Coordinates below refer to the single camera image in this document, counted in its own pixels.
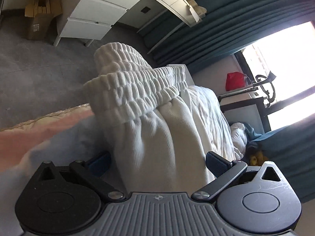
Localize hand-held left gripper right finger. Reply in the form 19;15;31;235
191;151;283;200

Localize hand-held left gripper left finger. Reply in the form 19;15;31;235
36;151;125;201

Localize cream pants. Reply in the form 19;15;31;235
82;42;217;193

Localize navy garment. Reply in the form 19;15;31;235
246;140;259;158

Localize yellow garment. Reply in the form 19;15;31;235
248;150;264;166

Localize teal cloth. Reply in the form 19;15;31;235
244;123;263;141

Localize pink and white duvet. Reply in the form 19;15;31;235
0;85;248;227

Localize red bag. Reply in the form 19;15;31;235
226;72;247;91

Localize garment steamer stand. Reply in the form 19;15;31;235
217;71;277;109

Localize dark-framed window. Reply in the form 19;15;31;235
233;21;315;131

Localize white paper sheet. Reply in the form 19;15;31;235
189;5;201;25

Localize white desk with drawers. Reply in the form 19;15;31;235
53;0;208;48

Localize cardboard box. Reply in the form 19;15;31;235
24;0;62;41

